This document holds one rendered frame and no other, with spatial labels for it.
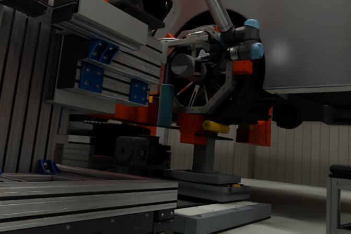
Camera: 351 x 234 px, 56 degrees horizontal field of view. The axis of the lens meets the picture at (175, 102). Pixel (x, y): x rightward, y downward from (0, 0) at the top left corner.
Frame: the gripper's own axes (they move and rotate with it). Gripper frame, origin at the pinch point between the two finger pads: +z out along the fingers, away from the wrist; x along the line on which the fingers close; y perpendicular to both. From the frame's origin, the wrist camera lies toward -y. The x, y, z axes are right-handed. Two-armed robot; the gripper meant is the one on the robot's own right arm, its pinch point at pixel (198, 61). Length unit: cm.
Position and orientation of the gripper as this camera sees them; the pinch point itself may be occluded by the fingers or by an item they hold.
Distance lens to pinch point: 179.1
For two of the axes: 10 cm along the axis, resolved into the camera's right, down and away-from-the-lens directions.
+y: 0.9, -9.8, 1.6
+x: -5.8, -1.8, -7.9
